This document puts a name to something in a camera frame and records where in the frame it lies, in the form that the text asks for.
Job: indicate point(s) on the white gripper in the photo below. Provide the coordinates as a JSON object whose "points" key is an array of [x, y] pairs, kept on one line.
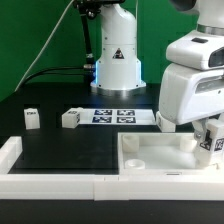
{"points": [[188, 95]]}

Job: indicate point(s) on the white square tabletop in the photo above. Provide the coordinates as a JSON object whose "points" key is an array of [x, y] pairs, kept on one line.
{"points": [[160, 154]]}

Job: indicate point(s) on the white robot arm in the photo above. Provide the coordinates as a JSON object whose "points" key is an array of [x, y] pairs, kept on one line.
{"points": [[119, 69]]}

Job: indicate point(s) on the white sheet with AprilTags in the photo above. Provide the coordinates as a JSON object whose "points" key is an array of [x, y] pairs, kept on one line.
{"points": [[117, 117]]}

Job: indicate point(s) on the white U-shaped obstacle fence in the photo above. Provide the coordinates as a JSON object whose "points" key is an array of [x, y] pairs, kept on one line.
{"points": [[207, 186]]}

